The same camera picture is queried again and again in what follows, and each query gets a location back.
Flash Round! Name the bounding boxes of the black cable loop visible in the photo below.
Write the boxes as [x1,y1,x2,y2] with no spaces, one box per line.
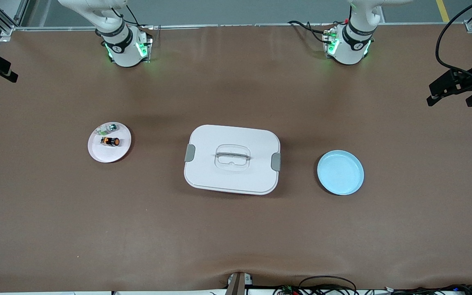
[297,276,358,295]

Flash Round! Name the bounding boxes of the light blue round plate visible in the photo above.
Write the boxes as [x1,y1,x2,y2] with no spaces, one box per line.
[317,150,365,196]

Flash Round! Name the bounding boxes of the pink round plate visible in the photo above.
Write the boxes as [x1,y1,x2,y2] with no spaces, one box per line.
[88,122,132,163]

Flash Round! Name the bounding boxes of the small wired connector board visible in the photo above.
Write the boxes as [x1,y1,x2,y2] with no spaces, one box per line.
[273,285,302,295]

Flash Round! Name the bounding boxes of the black cable bundle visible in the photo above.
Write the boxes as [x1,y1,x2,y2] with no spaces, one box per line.
[388,284,472,295]

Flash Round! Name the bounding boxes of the camera stand post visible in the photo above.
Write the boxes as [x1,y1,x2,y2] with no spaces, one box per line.
[226,272,254,295]

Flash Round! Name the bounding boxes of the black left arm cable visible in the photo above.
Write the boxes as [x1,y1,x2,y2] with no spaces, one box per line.
[436,0,472,78]

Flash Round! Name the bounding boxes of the white lidded box grey latches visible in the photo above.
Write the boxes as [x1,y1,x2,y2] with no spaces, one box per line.
[184,125,281,195]

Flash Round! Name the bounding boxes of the black base power cable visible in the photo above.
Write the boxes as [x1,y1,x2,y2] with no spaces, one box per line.
[288,20,335,43]

